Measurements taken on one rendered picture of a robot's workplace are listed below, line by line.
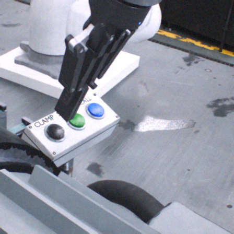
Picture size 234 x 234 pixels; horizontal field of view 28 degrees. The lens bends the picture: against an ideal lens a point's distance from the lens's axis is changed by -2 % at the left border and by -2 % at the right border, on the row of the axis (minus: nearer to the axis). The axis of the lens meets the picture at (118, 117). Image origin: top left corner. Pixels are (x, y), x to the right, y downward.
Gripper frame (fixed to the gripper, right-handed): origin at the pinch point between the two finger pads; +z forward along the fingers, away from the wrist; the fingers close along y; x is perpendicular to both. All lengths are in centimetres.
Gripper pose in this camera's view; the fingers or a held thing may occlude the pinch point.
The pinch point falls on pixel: (71, 98)
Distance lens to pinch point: 70.0
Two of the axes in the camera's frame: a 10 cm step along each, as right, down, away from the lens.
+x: 6.9, 6.8, -2.5
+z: -4.0, 6.4, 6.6
